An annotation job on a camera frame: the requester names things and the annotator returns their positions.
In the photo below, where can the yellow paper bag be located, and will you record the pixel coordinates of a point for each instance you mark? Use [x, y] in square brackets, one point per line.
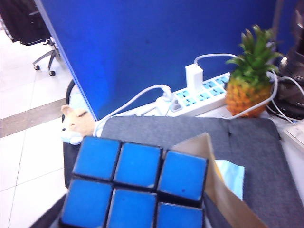
[225, 204]

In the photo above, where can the cream plush animal toy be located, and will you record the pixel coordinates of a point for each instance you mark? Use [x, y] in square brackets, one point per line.
[76, 123]

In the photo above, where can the white and grey keyboard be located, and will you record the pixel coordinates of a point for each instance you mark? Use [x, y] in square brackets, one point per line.
[297, 133]

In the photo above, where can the white power strip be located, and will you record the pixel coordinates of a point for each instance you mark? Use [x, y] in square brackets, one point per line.
[206, 104]

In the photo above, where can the blue office partition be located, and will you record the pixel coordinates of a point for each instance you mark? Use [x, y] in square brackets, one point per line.
[142, 47]

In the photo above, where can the grey fabric mat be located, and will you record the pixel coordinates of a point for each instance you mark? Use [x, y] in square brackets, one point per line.
[261, 154]

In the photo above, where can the Rubik's cube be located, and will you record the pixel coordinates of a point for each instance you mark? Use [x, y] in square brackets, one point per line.
[137, 164]

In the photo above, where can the light blue wet wipes pack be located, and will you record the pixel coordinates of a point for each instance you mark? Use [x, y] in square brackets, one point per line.
[232, 175]

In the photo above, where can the office chair base with wheels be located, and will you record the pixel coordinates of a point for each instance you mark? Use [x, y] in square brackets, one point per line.
[45, 55]

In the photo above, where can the small grey plug adapter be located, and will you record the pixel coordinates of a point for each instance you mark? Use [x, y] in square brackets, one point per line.
[175, 106]

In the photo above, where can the white charger block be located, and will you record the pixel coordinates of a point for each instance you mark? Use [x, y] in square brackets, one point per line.
[193, 76]

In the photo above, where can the toy pineapple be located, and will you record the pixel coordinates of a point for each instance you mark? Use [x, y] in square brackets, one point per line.
[244, 99]

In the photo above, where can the black office chair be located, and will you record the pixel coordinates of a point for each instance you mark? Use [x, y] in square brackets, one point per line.
[23, 21]

